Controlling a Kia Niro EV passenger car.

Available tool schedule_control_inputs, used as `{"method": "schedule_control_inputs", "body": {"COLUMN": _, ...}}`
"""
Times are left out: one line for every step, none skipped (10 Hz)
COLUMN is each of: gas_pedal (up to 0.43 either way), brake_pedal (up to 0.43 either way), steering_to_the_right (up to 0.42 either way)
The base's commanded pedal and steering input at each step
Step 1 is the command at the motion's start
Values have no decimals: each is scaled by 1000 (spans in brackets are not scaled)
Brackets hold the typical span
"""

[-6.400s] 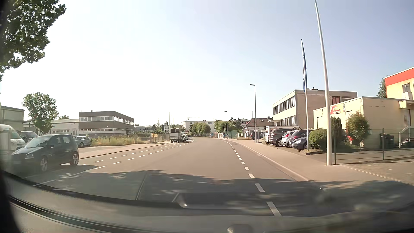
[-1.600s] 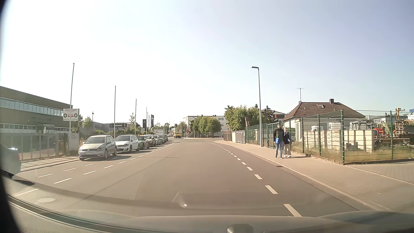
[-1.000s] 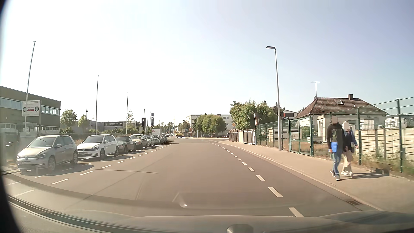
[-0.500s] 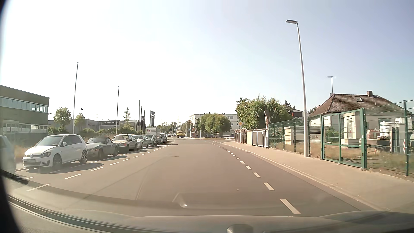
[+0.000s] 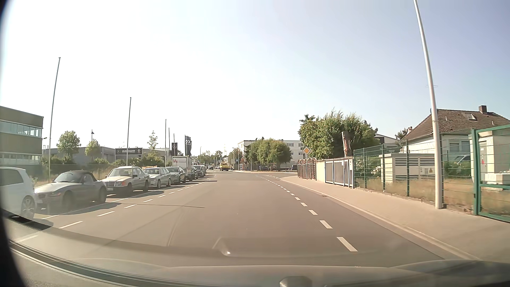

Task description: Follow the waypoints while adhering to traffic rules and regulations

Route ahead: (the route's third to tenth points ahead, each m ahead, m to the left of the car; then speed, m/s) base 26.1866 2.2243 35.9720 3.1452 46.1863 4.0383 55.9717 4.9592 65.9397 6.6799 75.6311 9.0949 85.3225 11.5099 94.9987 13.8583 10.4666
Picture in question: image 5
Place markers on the group of green trees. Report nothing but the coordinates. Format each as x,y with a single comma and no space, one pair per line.
269,151

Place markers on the yellow van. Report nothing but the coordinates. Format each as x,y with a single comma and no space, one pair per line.
224,166

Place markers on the white multi-storey building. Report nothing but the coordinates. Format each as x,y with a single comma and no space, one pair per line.
295,149

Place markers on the yellow diamond road sign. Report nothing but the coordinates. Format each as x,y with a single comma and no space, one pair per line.
306,151

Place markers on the grey asphalt road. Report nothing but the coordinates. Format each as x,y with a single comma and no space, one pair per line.
239,207

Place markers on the dark banner flag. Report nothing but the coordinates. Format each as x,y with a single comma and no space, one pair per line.
174,148
187,145

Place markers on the large green tree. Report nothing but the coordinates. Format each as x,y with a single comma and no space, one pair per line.
330,133

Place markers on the tall thin flagpole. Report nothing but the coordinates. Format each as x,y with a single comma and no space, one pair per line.
128,131
53,115
165,139

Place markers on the car's own bonnet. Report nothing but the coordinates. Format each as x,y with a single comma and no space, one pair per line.
255,275

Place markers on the road markings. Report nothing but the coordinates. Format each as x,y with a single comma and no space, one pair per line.
346,243

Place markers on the beige transformer cabinet building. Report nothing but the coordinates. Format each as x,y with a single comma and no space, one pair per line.
406,167

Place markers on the low grey dealership building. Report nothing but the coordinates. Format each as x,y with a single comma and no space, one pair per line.
99,153

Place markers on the green hedge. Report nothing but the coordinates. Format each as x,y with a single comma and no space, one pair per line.
99,162

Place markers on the paved pavement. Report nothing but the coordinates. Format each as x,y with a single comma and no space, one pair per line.
398,213

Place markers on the small green tree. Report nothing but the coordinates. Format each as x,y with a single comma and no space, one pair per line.
93,149
68,143

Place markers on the dry grass strip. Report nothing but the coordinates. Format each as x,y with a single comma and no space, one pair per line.
430,191

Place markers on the row of parked cars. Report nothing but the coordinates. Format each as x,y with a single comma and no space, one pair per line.
75,187

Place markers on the house with brown tiled roof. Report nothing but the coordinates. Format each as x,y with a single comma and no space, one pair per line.
454,131

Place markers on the grey office building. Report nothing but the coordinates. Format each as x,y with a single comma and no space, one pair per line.
20,135

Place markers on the green metal gate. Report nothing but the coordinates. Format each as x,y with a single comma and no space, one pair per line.
492,175

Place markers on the beige utility cabinet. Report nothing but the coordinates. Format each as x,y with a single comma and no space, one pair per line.
494,157

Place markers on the grey panel wall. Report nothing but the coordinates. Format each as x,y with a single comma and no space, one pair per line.
334,171

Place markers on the tall grey lamp post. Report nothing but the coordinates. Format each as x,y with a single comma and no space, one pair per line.
432,119

